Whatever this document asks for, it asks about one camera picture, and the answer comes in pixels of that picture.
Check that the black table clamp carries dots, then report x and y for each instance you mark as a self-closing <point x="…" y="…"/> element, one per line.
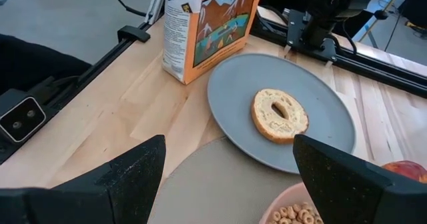
<point x="133" y="34"/>

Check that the toasted bagel half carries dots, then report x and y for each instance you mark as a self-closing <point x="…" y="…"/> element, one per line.
<point x="267" y="117"/>

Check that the black table-level camera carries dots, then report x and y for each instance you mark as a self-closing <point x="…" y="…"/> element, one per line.
<point x="21" y="119"/>

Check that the pink bowl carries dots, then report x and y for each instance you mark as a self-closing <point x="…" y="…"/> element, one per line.
<point x="283" y="197"/>

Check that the black fabric bundle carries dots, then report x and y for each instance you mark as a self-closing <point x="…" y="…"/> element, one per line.
<point x="33" y="60"/>

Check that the red apple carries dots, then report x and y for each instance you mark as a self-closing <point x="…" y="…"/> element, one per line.
<point x="407" y="170"/>

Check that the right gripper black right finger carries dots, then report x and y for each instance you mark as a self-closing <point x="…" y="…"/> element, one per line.
<point x="350" y="197"/>

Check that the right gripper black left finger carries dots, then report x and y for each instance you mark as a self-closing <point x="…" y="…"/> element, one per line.
<point x="100" y="197"/>

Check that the large grey round plate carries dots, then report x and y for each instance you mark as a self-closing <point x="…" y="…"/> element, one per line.
<point x="213" y="190"/>

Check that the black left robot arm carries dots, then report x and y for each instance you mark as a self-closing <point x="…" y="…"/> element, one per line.
<point x="317" y="27"/>

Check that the orange cereal box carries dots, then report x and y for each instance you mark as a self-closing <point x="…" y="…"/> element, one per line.
<point x="217" y="30"/>

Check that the round oat cereal rings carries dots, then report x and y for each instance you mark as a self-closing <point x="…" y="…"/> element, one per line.
<point x="297" y="215"/>

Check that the white edge bracket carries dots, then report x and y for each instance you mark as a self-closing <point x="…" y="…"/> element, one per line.
<point x="156" y="4"/>

